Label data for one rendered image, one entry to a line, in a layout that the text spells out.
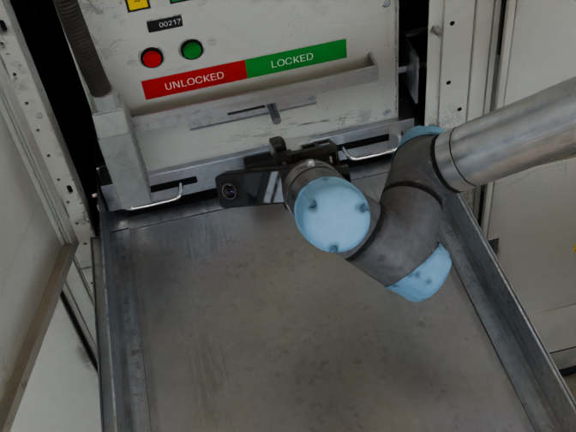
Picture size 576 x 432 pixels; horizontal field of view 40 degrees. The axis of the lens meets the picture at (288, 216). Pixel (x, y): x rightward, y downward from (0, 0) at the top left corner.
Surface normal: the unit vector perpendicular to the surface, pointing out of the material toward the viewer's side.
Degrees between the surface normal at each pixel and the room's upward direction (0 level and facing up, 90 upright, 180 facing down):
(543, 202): 90
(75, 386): 90
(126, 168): 90
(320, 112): 90
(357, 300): 0
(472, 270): 0
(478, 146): 61
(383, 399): 0
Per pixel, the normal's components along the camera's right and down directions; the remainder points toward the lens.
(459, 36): 0.22, 0.69
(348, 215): 0.14, 0.25
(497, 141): -0.70, 0.11
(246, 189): -0.37, 0.28
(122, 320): -0.10, -0.69
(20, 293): 0.99, 0.00
